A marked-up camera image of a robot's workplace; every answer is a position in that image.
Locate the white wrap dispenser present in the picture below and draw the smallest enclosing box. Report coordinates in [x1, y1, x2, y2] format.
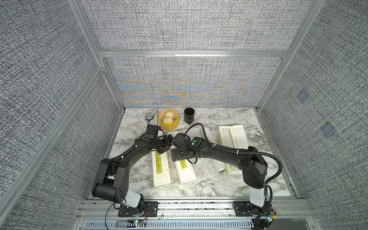
[151, 151, 171, 187]
[170, 144, 197, 184]
[218, 124, 250, 177]

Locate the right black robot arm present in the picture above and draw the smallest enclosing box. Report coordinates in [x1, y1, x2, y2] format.
[168, 123, 283, 218]

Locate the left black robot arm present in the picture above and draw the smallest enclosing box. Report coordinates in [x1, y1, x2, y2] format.
[92, 135, 173, 209]

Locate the yellow bowl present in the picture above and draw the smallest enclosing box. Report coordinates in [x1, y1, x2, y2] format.
[159, 109, 180, 130]

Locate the small silver lidded jar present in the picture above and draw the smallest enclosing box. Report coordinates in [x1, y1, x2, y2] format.
[145, 112, 154, 122]

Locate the black cup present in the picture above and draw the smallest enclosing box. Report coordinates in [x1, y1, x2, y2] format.
[184, 108, 195, 125]

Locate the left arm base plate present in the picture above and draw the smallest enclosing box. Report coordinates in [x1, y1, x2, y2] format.
[118, 201, 159, 218]

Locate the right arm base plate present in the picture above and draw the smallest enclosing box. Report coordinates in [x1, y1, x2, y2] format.
[232, 200, 277, 217]

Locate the aluminium front rail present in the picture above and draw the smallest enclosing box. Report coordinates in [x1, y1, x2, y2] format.
[72, 197, 322, 230]

